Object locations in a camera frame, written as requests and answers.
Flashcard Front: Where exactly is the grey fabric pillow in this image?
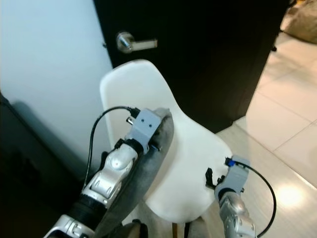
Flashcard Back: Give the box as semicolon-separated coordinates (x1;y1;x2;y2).
94;107;175;238

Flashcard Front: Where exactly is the white plastic shell chair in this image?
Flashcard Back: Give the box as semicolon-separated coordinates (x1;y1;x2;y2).
100;59;233;238

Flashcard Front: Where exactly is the black door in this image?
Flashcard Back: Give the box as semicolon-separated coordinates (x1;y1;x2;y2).
93;0;290;133

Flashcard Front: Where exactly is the brown fabric sack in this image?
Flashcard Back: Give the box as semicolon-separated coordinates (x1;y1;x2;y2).
281;0;317;44

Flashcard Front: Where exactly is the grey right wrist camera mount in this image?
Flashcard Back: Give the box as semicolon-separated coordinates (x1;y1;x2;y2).
220;156;251;195

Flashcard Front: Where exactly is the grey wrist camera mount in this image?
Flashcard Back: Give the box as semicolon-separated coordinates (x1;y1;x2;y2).
125;109;161;154
220;156;251;195

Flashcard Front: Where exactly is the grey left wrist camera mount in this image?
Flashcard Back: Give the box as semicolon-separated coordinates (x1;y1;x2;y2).
125;109;161;154

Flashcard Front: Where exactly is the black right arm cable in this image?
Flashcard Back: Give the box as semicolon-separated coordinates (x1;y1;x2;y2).
225;158;277;238

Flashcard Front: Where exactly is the silver lever door handle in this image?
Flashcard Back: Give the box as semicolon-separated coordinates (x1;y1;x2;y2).
116;31;158;54

